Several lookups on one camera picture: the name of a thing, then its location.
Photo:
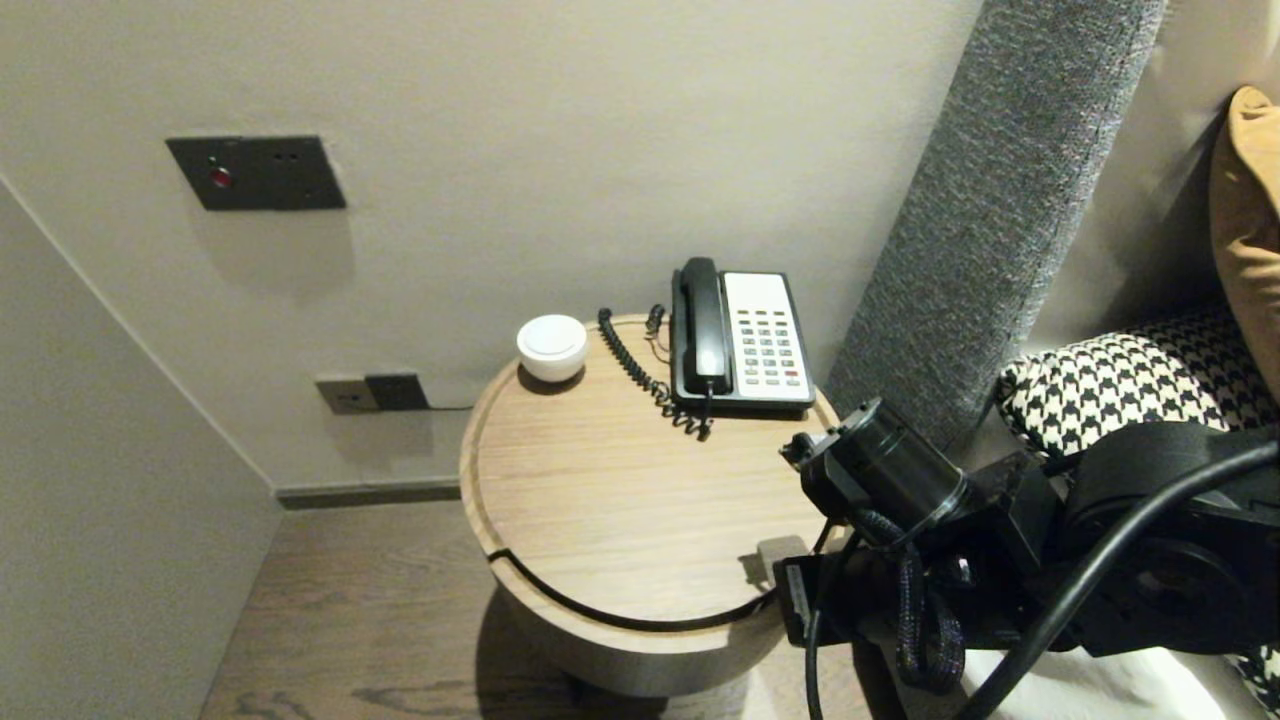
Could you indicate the dark grey bed base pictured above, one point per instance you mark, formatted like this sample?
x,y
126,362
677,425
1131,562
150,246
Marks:
x,y
880,700

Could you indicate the black and white desk telephone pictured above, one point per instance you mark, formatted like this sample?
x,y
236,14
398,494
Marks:
x,y
767,342

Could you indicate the houndstooth black and white pillow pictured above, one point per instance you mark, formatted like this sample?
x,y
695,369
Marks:
x,y
1120,385

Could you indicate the mustard yellow cushion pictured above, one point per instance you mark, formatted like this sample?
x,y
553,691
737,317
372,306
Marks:
x,y
1250,230

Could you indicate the black telephone handset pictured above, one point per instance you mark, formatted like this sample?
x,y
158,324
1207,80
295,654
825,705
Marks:
x,y
704,327

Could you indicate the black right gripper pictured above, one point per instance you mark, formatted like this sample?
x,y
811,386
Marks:
x,y
815,600

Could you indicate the dark wall switch panel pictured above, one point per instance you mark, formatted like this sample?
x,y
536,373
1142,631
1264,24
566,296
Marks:
x,y
258,174

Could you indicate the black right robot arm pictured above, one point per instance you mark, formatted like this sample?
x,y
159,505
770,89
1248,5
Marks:
x,y
1150,560

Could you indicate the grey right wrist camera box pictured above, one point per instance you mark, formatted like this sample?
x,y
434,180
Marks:
x,y
780,555

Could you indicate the white bed sheet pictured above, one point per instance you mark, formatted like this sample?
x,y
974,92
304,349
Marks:
x,y
1100,692

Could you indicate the brown skirting board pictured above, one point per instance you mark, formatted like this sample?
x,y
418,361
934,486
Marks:
x,y
370,494

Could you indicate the beige upholstered headboard panel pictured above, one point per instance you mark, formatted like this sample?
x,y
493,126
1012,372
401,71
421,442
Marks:
x,y
1150,150

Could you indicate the grey upholstered headboard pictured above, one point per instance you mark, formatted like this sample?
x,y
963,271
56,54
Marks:
x,y
980,250

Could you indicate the round wooden nightstand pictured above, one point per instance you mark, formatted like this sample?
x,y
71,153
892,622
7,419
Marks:
x,y
620,500

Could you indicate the white round puck device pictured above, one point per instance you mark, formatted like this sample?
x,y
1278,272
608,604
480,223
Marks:
x,y
552,346

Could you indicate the grey wall socket plate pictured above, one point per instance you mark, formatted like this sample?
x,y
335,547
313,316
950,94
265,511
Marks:
x,y
345,396

